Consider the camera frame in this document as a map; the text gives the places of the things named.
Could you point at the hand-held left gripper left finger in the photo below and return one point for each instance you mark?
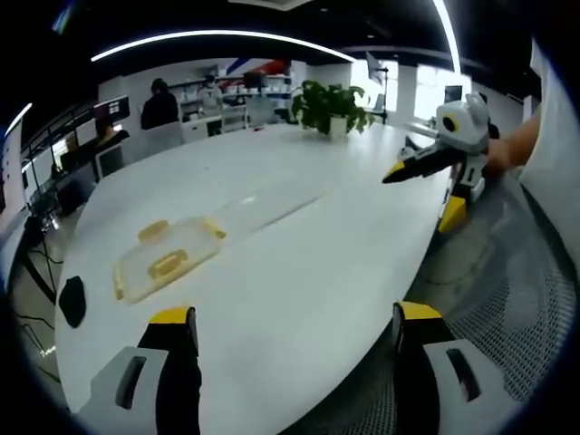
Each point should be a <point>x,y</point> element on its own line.
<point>176,389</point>

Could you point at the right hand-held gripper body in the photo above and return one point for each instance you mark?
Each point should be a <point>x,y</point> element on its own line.
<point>469,131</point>

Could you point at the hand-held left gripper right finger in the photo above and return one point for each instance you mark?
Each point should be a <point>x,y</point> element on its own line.
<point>417,371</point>

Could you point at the clear container lid yellow latches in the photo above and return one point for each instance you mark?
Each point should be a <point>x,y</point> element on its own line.
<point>174,260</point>

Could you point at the clear plastic food container base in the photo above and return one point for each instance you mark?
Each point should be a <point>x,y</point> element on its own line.
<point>272,206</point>

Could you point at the person's right hand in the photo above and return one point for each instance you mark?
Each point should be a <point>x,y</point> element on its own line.
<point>496,158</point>

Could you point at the dark computer monitor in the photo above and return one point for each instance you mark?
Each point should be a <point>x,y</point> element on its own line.
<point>112,108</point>
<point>453,95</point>

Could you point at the person's white shirt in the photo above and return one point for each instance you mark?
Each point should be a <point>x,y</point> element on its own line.
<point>555,136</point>

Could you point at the grey mesh office chair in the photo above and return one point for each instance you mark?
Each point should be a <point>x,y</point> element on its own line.
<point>507,290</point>

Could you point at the curved ceiling light strip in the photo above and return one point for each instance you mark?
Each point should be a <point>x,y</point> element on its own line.
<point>18,118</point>
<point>217,35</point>
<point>451,31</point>

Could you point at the green potted plant white pot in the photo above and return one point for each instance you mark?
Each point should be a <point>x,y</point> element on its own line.
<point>326,106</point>

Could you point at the black oval object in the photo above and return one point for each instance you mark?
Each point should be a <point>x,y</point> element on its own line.
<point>72,301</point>

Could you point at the white storage shelves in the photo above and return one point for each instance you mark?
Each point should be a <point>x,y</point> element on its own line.
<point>272,90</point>

